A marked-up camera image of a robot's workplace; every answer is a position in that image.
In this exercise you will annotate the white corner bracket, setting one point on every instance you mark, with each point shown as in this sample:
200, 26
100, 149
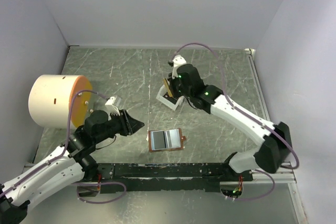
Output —
250, 51

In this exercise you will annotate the white credit card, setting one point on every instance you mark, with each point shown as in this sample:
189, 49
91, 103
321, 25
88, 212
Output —
173, 138

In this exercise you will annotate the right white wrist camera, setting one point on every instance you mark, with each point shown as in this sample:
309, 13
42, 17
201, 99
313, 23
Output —
177, 61

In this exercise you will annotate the aluminium frame rail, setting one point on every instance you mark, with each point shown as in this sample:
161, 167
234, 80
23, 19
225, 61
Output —
282, 175

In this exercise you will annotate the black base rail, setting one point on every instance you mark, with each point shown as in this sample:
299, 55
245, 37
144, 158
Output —
167, 176

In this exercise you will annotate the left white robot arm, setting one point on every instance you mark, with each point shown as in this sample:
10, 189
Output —
68, 163

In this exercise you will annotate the white card tray box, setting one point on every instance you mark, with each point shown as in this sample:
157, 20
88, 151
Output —
170, 102

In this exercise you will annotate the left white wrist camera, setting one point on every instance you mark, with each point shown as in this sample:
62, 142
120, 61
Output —
112, 105

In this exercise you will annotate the white cylinder with orange lid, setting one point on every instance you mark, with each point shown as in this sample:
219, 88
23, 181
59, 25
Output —
50, 100

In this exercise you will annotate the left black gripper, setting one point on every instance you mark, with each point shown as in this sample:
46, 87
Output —
129, 125

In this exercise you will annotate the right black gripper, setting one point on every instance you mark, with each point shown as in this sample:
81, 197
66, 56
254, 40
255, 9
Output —
172, 82

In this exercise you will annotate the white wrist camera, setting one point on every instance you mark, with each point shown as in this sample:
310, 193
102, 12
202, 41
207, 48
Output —
112, 105
177, 61

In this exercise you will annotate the black credit card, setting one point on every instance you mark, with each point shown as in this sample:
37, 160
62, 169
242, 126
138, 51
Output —
158, 139

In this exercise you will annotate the brown leather card holder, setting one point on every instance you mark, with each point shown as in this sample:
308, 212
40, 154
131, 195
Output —
182, 137

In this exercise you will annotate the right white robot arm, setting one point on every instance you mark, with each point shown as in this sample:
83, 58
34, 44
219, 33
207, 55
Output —
273, 141

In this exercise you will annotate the gold credit card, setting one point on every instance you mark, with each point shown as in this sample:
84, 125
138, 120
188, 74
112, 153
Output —
167, 87

